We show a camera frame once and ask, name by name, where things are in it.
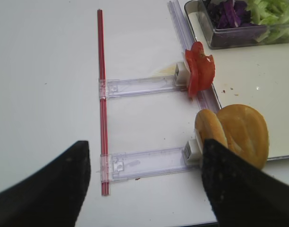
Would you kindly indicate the white metal tray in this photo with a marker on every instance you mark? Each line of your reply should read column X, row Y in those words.
column 257, row 76

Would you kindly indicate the rear tomato slice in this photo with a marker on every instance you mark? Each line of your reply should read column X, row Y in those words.
column 205, row 65

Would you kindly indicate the red left rail strip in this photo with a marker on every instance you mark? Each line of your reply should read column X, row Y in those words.
column 103, row 106

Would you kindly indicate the clear holder near tomato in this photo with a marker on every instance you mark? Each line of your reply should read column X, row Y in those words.
column 116, row 88

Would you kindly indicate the green lettuce leaves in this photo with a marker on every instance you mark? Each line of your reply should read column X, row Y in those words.
column 274, row 14

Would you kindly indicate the white tomato pusher block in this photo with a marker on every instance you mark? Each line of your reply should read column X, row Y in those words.
column 182, row 74

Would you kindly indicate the white bun pusher block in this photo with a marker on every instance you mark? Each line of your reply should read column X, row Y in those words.
column 193, row 151

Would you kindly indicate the clear holder near buns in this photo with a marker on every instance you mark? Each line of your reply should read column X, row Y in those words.
column 118, row 167

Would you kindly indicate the front tomato slice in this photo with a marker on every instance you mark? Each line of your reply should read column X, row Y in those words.
column 193, row 86

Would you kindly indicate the bun slice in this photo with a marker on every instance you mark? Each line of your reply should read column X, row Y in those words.
column 246, row 132
column 208, row 126

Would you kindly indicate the clear salad container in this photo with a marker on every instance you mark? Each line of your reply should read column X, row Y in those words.
column 227, row 38

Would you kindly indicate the purple cabbage leaves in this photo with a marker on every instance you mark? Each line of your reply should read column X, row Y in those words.
column 228, row 13

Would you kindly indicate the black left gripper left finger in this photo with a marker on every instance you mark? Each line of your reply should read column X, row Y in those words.
column 51, row 197

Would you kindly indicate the tomato slice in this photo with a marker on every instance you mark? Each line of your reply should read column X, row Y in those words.
column 205, row 65
column 193, row 86

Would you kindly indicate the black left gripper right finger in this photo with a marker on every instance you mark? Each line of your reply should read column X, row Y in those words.
column 240, row 194

